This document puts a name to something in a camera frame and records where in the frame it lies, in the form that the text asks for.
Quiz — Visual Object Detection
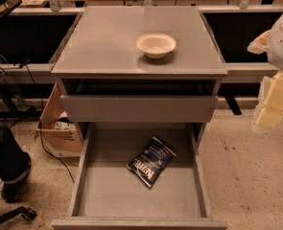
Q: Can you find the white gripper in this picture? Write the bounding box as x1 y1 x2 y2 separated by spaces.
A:
255 72 283 128

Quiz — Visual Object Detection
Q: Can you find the blue kettle chip bag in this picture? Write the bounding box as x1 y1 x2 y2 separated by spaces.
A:
127 137 177 188

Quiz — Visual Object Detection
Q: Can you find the white paper bowl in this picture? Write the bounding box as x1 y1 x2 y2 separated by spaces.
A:
136 34 177 59

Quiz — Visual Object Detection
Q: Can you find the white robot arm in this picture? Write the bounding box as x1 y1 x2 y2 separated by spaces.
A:
248 14 283 133

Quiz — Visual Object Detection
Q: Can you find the grey drawer cabinet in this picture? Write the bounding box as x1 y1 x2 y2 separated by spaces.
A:
50 5 228 146

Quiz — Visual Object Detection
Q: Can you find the open grey bottom drawer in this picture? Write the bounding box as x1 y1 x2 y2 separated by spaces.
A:
52 124 227 230

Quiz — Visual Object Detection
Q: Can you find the closed grey middle drawer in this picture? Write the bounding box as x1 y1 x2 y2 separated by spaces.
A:
60 95 218 123

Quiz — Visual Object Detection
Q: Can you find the open cardboard box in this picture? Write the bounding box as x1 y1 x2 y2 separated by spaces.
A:
36 84 83 158

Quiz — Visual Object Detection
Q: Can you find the black office chair base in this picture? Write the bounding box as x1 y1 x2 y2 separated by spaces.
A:
0 206 37 224

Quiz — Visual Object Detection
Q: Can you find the dark shoe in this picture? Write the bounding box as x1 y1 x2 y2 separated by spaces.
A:
1 178 27 202

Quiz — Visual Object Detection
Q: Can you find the black cable on floor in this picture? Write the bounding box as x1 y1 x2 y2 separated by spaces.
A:
38 121 76 184

